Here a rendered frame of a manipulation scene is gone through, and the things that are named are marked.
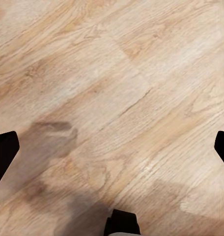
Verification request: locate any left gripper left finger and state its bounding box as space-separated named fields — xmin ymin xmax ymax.
xmin=0 ymin=131 xmax=20 ymax=180

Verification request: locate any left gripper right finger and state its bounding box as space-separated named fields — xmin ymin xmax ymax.
xmin=214 ymin=131 xmax=224 ymax=162

